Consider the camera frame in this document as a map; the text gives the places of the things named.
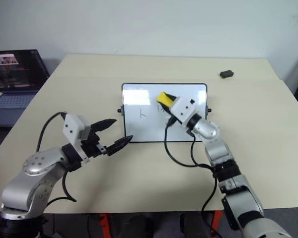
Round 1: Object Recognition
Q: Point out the black-framed tabletop whiteboard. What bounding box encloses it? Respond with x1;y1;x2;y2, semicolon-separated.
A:
117;82;213;144

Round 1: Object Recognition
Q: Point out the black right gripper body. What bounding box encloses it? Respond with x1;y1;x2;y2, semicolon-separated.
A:
167;97;179;118

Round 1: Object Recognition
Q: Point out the yellow whiteboard eraser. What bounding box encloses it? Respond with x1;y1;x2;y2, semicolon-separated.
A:
155;91;175;109

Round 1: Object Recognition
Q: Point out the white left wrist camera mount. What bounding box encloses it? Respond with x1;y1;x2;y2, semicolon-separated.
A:
62;113;92;165

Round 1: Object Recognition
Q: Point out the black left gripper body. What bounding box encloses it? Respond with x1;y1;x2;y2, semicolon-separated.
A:
80;127;107;160

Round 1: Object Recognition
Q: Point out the open dark laptop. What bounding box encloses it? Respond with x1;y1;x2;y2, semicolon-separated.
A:
0;49;51;127

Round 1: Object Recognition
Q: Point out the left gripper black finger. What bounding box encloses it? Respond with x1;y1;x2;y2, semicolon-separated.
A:
90;119;118;133
106;134;135;157

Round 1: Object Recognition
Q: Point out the small black box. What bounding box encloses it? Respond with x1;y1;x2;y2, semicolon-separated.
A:
219;70;235;79

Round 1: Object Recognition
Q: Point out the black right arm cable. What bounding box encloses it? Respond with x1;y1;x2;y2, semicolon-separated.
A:
163;116;219;217

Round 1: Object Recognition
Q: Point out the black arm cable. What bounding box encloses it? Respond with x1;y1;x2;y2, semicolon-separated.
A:
36;112;77;203
163;116;219;217

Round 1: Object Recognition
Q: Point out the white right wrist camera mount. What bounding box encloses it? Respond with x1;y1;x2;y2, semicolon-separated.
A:
169;96;197;125

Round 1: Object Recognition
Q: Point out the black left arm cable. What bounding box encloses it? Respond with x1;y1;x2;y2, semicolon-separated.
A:
36;112;77;203

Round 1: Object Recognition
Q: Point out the orange table leg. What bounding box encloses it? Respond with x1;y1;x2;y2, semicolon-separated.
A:
99;213;114;238
212;210;223;238

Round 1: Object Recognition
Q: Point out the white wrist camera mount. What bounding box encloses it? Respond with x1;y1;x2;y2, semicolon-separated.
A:
62;113;92;165
169;96;197;125

